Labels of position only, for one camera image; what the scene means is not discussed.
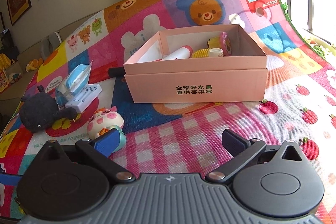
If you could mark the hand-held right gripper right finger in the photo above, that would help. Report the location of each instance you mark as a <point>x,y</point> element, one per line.
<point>232,141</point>

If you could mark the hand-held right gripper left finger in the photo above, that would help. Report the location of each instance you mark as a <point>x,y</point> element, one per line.
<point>106,142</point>

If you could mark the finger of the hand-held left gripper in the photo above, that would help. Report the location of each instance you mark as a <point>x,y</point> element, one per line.
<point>8,178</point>

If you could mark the pink and white cow toy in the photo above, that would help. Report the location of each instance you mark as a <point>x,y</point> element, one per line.
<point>105,119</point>

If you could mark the pink cardboard box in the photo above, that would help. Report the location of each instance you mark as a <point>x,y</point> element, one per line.
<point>197,82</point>

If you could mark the cream plastic bottle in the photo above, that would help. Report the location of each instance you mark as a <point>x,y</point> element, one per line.
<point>216,53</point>

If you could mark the yellow corn toy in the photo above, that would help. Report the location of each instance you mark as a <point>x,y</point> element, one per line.
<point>200,53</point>

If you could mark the yellow pudding toy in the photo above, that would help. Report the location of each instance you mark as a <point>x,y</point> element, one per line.
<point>225,43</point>

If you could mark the white tube with red cap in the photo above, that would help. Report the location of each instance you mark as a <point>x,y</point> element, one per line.
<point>176,54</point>

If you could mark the colourful cartoon printed mat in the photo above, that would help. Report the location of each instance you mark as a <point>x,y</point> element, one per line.
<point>236,121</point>

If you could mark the white battery charger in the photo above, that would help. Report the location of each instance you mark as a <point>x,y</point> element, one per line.
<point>84,98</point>

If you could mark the black cylindrical object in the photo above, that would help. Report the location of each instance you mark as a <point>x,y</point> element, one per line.
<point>115,72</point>

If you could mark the blue and white wipes packet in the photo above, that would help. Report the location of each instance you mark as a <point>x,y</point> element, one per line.
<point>76,77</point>

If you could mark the black plush cat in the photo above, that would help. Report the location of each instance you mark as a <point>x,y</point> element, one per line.
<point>39,113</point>

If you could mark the orange toy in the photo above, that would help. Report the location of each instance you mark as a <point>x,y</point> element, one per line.
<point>34,65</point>

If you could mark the grey neck pillow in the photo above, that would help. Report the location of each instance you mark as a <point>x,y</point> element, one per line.
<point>50,43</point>

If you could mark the yellow plush toy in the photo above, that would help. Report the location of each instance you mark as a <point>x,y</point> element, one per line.
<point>6,61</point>

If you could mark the green plants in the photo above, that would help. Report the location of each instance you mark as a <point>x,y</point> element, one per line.
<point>320,47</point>

